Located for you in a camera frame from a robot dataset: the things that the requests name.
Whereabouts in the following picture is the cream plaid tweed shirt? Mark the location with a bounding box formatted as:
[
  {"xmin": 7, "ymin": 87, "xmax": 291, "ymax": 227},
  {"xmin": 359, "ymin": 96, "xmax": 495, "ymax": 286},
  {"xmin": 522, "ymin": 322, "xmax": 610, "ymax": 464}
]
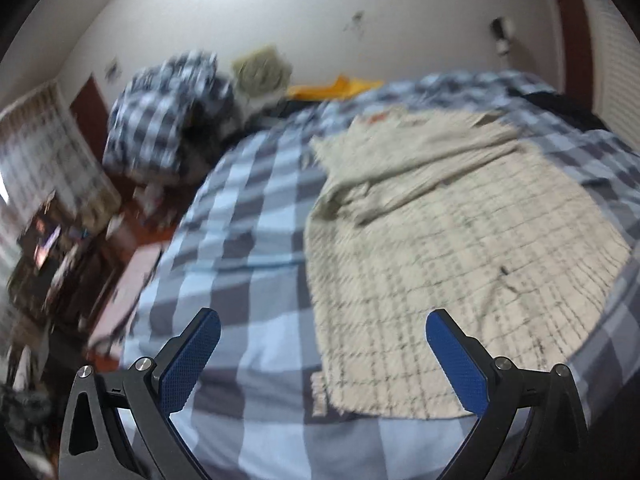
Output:
[{"xmin": 304, "ymin": 107, "xmax": 631, "ymax": 419}]

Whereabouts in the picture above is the pink bench cushion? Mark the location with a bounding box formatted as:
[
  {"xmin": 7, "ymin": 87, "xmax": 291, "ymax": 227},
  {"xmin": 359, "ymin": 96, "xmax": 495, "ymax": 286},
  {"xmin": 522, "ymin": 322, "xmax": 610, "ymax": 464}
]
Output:
[{"xmin": 87, "ymin": 243, "xmax": 168, "ymax": 358}]

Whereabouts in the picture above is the dark wooden desk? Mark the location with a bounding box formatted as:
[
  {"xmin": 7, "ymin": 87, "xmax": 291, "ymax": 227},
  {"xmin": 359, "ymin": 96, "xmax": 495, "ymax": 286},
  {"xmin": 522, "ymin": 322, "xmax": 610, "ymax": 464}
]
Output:
[{"xmin": 8, "ymin": 203, "xmax": 124, "ymax": 338}]

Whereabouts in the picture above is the computer monitor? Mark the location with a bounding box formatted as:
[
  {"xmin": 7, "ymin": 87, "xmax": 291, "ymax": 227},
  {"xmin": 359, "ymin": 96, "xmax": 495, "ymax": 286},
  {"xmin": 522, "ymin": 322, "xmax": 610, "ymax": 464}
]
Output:
[{"xmin": 32, "ymin": 220, "xmax": 61, "ymax": 269}]

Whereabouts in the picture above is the blue checkered bed sheet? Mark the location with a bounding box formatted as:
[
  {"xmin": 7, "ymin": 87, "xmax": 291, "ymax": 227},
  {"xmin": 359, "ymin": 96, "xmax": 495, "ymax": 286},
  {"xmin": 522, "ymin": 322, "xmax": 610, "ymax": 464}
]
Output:
[{"xmin": 124, "ymin": 70, "xmax": 639, "ymax": 479}]

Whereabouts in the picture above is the patterned curtain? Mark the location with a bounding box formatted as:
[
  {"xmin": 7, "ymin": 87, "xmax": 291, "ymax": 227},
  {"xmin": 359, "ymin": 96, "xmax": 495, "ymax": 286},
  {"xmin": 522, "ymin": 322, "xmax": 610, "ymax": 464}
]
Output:
[{"xmin": 1, "ymin": 80, "xmax": 122, "ymax": 232}]

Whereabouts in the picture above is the black garment on bed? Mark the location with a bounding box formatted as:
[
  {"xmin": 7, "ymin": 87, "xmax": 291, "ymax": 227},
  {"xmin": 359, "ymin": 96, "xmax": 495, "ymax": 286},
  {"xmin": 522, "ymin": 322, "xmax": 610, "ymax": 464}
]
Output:
[{"xmin": 512, "ymin": 90, "xmax": 608, "ymax": 132}]

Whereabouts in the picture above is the bundled blue checkered quilt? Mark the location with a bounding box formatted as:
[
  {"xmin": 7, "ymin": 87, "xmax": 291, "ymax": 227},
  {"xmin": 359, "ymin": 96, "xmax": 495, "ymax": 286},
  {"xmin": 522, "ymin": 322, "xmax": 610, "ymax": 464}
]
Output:
[{"xmin": 102, "ymin": 50, "xmax": 241, "ymax": 186}]

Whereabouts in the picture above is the beige box fan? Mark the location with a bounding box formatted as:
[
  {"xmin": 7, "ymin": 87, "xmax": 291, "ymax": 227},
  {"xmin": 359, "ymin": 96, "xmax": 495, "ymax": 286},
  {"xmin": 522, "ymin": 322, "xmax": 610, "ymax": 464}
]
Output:
[{"xmin": 231, "ymin": 46, "xmax": 293, "ymax": 104}]

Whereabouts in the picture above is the white louvered wardrobe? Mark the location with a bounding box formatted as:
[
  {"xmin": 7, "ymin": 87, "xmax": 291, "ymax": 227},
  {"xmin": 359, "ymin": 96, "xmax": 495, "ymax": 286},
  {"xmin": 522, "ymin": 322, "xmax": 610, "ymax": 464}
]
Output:
[{"xmin": 584, "ymin": 0, "xmax": 639, "ymax": 145}]

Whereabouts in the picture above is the yellow cloth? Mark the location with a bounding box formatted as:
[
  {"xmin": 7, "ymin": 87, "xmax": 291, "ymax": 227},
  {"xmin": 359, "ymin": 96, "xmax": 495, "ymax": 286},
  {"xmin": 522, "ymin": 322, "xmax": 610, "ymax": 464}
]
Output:
[{"xmin": 286, "ymin": 75, "xmax": 385, "ymax": 102}]

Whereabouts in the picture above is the brown door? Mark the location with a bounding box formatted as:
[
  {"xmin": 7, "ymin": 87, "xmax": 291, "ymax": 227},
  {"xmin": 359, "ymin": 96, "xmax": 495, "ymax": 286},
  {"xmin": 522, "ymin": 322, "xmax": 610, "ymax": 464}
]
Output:
[{"xmin": 555, "ymin": 0, "xmax": 594, "ymax": 110}]

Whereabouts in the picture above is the white wall camera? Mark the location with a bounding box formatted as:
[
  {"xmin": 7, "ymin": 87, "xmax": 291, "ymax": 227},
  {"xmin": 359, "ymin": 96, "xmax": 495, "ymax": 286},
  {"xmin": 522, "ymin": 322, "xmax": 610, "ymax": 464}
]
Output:
[{"xmin": 489, "ymin": 16, "xmax": 515, "ymax": 56}]

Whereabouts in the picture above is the wall socket with wires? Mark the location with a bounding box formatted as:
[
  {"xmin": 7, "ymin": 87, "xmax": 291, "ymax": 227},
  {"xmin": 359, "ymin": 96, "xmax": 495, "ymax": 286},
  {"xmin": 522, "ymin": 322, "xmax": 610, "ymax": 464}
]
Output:
[{"xmin": 343, "ymin": 10, "xmax": 366, "ymax": 38}]

